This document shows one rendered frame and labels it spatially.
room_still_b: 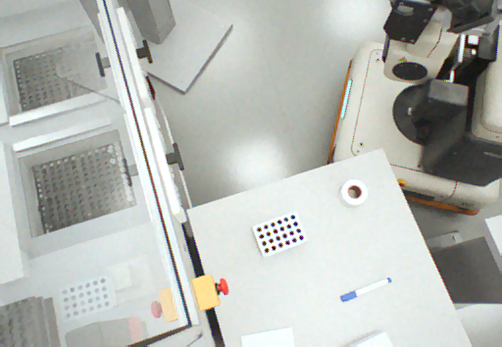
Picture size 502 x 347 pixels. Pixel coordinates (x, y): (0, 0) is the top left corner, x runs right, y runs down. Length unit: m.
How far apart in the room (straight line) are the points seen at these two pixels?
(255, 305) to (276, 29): 1.55
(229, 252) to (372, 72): 1.10
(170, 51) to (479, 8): 1.58
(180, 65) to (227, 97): 0.28
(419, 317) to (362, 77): 1.06
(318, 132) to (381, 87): 0.38
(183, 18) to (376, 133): 1.15
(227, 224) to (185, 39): 1.31
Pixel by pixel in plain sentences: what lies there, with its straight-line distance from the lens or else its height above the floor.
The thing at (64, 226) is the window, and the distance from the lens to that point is 0.40.
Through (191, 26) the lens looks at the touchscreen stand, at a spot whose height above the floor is 0.04.
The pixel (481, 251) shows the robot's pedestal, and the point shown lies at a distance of 1.51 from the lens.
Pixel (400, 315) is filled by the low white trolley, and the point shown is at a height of 0.76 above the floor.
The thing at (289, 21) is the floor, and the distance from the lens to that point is 2.39.
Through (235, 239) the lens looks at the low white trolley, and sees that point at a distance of 1.18.
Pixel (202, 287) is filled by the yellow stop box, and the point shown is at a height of 0.91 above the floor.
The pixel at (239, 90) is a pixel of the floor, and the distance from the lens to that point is 2.17.
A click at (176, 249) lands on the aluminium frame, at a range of 0.96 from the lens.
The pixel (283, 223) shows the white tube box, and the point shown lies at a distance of 1.15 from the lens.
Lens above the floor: 1.93
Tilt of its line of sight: 72 degrees down
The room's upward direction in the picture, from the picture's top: straight up
